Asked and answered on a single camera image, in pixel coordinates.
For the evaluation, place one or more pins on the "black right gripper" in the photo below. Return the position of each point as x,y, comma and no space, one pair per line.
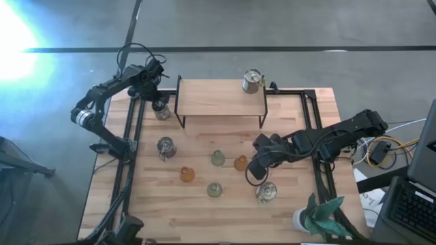
279,148

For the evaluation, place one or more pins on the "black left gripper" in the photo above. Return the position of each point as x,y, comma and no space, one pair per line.
146,88

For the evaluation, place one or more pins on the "silver candle tin with label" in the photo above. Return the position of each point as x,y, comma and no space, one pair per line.
161,111
252,81
266,192
166,147

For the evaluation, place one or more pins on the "clear glass candlestick holder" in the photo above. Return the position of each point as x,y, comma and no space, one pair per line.
214,189
218,158

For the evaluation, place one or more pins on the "amber glass candlestick holder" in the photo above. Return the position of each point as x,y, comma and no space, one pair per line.
240,163
187,174

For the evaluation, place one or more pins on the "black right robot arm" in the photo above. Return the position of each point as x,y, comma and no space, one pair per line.
340,136

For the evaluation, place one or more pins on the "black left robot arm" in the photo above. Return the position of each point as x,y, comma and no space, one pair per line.
102,92

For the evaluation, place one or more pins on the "wooden shelf with black legs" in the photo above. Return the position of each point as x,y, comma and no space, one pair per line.
218,98

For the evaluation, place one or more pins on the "green plant in white pot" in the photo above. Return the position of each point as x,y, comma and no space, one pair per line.
320,217

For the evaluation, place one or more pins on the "black power adapter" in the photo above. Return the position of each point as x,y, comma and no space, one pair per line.
379,151

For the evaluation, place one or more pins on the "white paper sheet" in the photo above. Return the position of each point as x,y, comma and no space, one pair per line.
371,200

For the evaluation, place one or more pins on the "black metal stand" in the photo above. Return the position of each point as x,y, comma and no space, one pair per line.
20,163

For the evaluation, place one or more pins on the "dark grey laptop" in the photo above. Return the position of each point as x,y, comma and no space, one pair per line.
412,207

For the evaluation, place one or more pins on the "black aluminium rig frame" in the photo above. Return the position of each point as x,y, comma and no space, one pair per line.
289,92

